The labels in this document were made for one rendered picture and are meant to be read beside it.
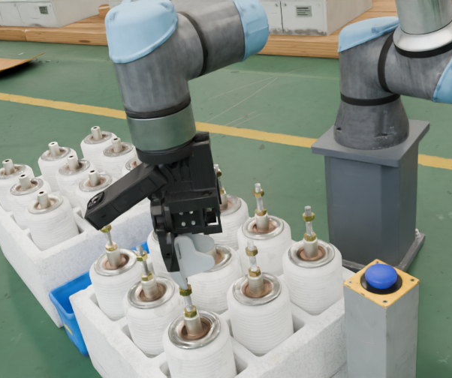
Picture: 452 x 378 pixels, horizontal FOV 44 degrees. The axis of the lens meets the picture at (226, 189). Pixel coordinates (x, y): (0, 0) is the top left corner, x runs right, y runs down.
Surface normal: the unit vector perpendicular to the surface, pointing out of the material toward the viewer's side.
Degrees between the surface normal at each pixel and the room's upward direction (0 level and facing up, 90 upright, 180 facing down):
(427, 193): 0
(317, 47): 90
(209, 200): 90
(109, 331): 0
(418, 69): 109
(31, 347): 0
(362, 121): 72
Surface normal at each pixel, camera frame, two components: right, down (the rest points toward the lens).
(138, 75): -0.22, 0.51
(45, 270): 0.60, 0.32
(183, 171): 0.02, 0.49
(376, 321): -0.77, 0.40
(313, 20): -0.57, 0.47
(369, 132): -0.30, 0.22
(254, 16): 0.55, -0.14
